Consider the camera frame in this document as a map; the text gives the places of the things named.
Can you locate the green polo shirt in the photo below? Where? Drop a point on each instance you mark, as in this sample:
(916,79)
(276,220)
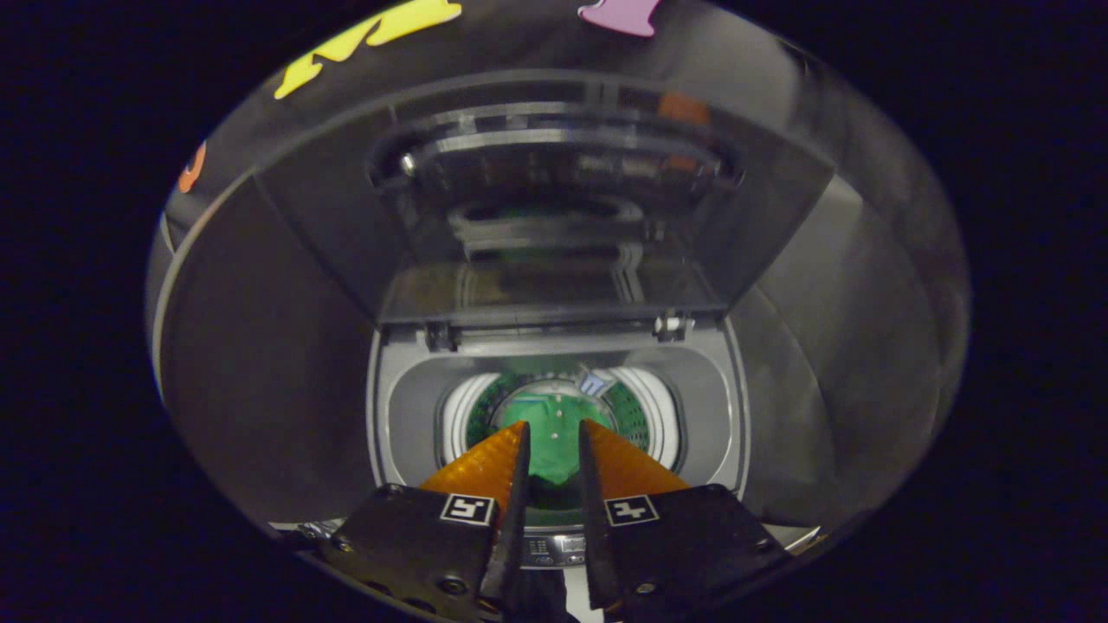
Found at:
(554,433)

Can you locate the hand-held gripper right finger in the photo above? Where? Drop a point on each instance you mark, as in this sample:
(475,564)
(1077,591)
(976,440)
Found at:
(692,545)

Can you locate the dark washing machine lid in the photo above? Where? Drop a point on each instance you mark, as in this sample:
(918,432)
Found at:
(346,216)

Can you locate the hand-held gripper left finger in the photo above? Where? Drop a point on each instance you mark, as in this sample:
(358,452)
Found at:
(415,545)

